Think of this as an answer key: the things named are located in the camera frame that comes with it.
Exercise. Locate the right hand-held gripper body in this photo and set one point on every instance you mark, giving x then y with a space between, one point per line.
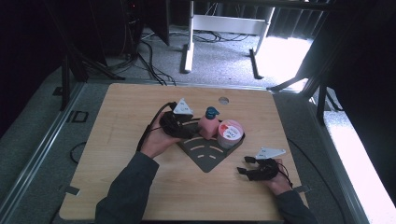
266 171

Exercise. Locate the dark equipment cabinet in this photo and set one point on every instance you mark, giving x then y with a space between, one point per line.
118 28

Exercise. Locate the person's right hand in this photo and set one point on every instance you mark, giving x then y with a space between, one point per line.
281 183

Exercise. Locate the person's left hand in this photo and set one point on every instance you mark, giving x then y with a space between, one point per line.
155 140

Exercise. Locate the black metal stand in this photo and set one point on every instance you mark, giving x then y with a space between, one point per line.
66 81
320 99

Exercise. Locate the white round tub pink lid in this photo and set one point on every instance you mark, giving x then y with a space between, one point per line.
230 133

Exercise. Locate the pink pump bottle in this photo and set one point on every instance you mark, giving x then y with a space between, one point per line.
208 127

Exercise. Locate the grey metal floor rail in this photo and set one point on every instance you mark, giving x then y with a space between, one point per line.
339 165
40 149

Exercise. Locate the grey tape strip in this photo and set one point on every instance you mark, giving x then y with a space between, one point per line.
70 189
301 189

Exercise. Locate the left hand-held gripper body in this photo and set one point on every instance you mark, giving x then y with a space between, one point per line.
172 124

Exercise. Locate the black square floor bracket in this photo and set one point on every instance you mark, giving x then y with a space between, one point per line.
76 116

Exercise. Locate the dark curtain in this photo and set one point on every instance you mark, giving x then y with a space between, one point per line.
295 21

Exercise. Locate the black slotted corner shelf tray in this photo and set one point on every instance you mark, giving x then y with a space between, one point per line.
207 161

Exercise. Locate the white desk frame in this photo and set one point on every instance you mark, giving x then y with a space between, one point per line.
229 24

